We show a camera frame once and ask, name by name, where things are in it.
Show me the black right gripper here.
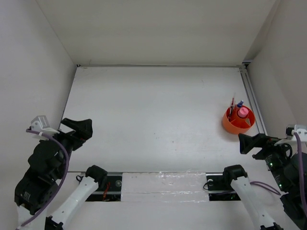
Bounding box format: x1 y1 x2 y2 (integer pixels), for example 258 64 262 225
239 131 298 190

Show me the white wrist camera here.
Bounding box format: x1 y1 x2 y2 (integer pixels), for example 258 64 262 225
275 125 307 145
26 115 59 140

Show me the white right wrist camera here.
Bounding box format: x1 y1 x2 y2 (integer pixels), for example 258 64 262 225
275 125 307 145

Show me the aluminium frame rail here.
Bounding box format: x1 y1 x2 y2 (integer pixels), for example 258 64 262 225
239 62 267 135

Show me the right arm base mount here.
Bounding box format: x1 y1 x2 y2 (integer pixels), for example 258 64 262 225
203 173 240 201

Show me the orange round stationery container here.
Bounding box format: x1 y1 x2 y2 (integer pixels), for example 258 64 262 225
222 105 255 135

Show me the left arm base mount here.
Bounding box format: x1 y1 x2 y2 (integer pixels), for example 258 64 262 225
86 172 122 202

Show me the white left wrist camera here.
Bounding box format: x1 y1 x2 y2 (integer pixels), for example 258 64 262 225
26 115 59 140

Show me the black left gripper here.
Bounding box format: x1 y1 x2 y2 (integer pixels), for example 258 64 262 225
43 116 94 176

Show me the red ink pen refill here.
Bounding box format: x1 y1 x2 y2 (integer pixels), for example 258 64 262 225
228 93 236 121

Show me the pink capped item in container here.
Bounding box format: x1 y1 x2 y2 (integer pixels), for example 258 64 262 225
237 107 249 118

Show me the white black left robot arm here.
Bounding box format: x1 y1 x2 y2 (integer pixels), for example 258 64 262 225
14 115 107 230

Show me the clear spray bottle blue cap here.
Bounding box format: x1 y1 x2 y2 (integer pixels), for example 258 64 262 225
236 100 244 110

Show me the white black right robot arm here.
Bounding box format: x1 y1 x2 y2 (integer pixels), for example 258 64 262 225
222 131 307 230

